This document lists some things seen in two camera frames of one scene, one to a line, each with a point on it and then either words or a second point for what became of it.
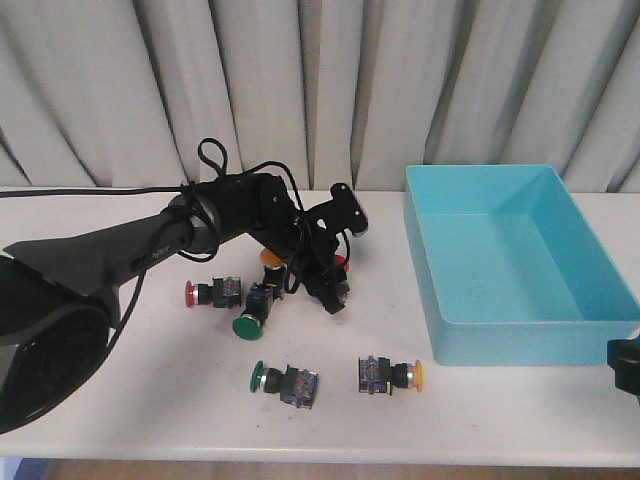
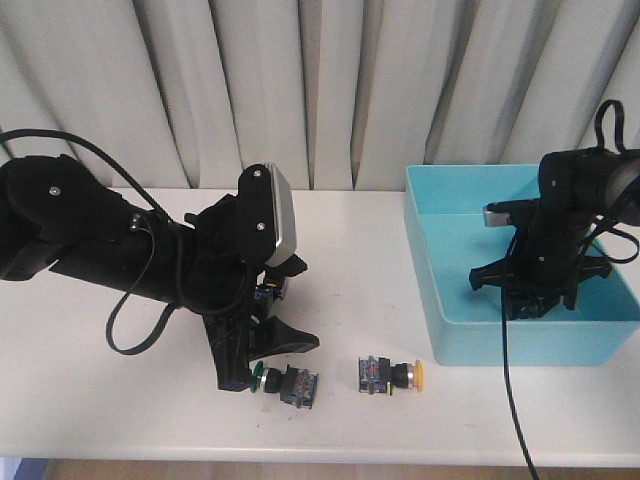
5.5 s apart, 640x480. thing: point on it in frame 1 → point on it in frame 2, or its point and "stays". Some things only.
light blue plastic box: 512,272 stays
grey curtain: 97,93 stays
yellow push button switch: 377,375 stays
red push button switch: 341,267 → 532,310
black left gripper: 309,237 → 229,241
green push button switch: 295,386 stays
